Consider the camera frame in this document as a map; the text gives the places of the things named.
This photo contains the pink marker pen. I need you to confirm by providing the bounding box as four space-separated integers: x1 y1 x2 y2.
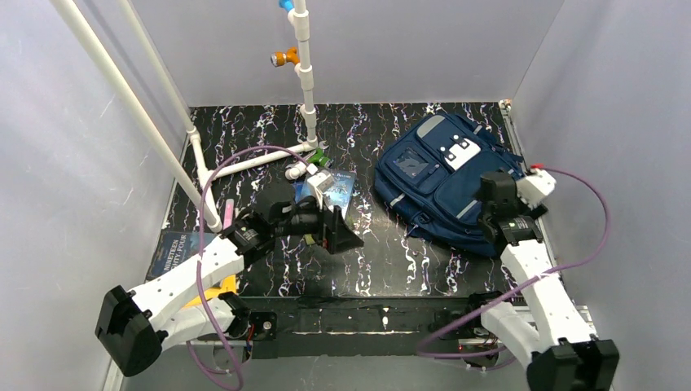
222 199 235 229

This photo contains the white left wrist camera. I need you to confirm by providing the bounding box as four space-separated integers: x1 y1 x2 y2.
306 169 335 209

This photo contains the orange hose nozzle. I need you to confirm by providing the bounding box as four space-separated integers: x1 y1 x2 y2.
271 46 300 68

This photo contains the Nineteen Eighty-Four dark book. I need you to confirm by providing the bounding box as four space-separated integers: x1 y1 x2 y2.
146 231 200 281

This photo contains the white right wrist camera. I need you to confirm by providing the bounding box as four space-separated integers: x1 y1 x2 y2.
516 167 557 209

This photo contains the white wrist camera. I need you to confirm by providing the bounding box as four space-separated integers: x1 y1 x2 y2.
516 167 557 209
306 169 335 209

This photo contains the yellow book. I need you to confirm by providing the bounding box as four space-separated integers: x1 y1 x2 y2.
184 275 237 308

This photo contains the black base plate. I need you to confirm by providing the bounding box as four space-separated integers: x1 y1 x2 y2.
242 295 480 359

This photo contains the blue pipe fitting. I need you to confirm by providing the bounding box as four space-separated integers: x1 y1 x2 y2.
278 0 294 12

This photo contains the navy blue backpack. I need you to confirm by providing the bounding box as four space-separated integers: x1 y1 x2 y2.
373 112 525 257

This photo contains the green hose nozzle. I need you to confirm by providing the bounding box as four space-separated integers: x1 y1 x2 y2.
306 149 332 168

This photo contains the white PVC pipe frame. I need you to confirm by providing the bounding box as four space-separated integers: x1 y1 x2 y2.
53 1 321 232

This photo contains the Wuthering Heights blue book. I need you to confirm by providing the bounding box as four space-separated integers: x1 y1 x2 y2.
299 169 355 218

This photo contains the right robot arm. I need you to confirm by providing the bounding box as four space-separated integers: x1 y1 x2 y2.
476 169 620 390

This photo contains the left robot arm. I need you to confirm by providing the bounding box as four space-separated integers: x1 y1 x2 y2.
95 185 363 377

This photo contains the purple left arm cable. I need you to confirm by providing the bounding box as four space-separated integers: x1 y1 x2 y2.
186 145 310 391

